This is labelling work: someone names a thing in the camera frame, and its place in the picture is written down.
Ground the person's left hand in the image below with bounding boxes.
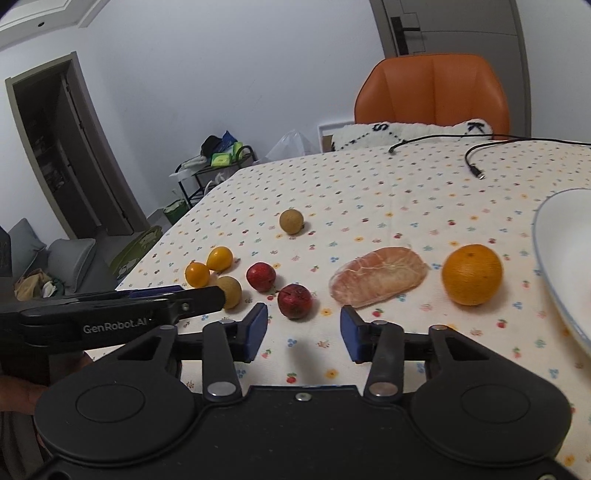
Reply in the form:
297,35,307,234
0,373,49,414

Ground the orange chair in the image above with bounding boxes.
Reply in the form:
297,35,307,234
355,54,511,140

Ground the peeled pomelo segment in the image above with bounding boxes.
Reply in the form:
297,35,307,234
329,247,428,308

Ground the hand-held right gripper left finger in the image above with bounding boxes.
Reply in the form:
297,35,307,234
98,303,270,400

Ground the black door handle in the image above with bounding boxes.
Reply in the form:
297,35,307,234
390,17,420,56

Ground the black cable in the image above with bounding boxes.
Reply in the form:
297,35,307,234
465,138,591,181
389,134,520,154

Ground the white framed cork board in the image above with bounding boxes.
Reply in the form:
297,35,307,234
318,122,357,153

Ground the white plate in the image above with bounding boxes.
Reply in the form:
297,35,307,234
532,188,591,357

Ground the grey door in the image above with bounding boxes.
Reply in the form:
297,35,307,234
369,0,532,137

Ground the brown longan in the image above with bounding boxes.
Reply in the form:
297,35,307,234
280,209,305,236
215,276,243,310

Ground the red lychee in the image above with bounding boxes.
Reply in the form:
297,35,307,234
277,284,313,320
246,262,277,293

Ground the orange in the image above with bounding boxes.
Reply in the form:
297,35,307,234
442,244,503,306

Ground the clear plastic bag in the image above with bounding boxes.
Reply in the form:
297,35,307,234
267,129,320,162

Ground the green patterned mat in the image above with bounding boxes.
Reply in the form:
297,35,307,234
111,226,163,280

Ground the floral white tablecloth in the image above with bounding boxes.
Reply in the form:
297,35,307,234
85,138,591,480

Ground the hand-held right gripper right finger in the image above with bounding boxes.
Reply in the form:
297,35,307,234
340,304,509,399

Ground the black metal rack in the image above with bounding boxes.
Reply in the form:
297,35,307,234
178,145,257,209

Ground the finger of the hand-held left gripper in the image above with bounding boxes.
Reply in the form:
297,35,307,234
168,285,225,320
115,285,186,299

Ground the yellow loquat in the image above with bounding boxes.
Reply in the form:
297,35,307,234
185,261,211,288
206,246,234,273

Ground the beige cloth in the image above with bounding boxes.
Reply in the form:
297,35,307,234
14,272,62,299

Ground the brown door frame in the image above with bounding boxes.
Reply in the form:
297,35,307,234
6,52,148,238

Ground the white fuzzy cushion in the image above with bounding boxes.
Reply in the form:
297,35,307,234
331,119,494,152

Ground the grey sofa cushion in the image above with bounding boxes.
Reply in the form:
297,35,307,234
9,219,48,274
47,237,98,292

